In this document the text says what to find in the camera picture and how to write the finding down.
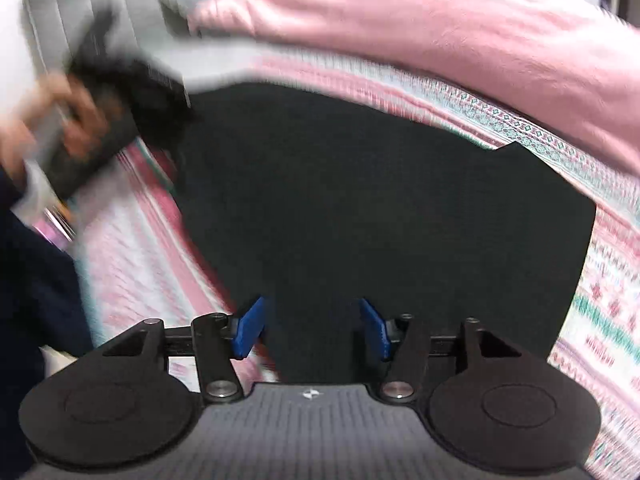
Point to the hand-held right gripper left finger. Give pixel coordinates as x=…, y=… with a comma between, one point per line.
x=248, y=330

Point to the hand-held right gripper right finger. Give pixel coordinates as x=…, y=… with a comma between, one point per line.
x=375, y=330

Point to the black pants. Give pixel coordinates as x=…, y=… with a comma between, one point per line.
x=360, y=220

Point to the person's left hand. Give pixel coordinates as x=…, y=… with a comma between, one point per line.
x=30, y=125

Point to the grey bed sheet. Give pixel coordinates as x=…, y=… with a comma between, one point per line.
x=215, y=62

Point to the grey pillow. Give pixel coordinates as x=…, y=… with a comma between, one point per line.
x=175, y=7

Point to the grey padded headboard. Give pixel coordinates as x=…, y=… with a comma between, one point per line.
x=95, y=5

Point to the person's dark blue clothing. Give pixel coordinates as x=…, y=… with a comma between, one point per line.
x=35, y=320

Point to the patterned striped blanket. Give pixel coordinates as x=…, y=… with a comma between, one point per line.
x=590, y=280

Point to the pink duvet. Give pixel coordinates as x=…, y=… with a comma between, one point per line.
x=450, y=30

